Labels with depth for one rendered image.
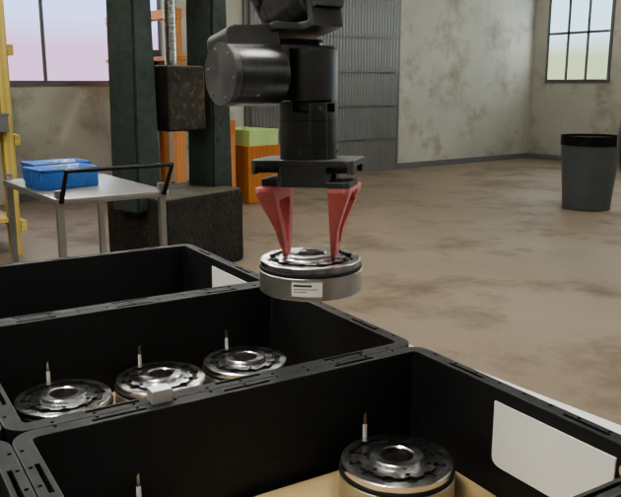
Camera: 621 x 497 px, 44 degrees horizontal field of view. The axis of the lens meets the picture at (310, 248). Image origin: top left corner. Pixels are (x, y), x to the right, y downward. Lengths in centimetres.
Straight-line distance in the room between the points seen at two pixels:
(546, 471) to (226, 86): 43
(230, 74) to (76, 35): 794
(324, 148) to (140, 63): 408
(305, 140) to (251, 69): 9
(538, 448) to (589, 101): 1201
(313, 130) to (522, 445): 34
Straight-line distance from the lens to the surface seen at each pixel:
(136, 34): 478
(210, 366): 93
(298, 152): 74
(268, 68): 70
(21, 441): 63
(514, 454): 71
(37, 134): 849
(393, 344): 79
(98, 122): 870
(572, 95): 1280
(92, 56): 866
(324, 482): 74
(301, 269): 73
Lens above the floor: 119
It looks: 12 degrees down
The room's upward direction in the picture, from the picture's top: straight up
